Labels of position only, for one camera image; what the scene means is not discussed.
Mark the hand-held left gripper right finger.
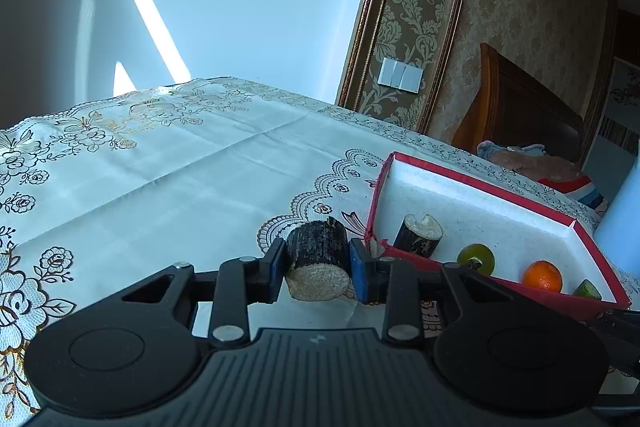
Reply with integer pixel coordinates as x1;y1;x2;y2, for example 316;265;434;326
349;237;571;348

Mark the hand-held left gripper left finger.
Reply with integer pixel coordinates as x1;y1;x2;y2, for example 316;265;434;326
120;237;290;348

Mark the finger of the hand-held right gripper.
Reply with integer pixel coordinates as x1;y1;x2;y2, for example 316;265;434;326
595;309;640;375

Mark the green lime wedge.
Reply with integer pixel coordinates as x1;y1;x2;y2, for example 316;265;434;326
572;279;603;300

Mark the short black sugarcane piece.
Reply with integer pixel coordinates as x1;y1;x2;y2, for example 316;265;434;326
285;216;352;302

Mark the long black sugarcane piece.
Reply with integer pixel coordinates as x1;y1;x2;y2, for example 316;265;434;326
393;213;444;258

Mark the small orange tangerine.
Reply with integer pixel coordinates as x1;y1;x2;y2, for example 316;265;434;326
523;260;563;294

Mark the green round fruit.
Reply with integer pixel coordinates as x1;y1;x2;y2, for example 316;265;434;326
456;243;496;278

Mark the red shallow cardboard box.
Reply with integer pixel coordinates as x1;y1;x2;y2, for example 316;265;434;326
365;151;630;322

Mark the light blue electric kettle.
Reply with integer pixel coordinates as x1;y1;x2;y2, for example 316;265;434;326
592;157;640;280

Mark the red white blue striped cloth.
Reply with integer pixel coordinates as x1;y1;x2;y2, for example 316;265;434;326
537;174;608;210

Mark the pink and blue cloth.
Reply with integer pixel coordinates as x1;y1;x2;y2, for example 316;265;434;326
476;141;583;180

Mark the wooden chair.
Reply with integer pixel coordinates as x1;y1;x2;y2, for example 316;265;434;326
451;43;585;168

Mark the white wall light switch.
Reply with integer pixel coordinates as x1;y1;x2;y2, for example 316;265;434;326
378;59;423;94

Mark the gold floral framed wall panel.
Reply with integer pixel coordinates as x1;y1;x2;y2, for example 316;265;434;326
336;0;478;135

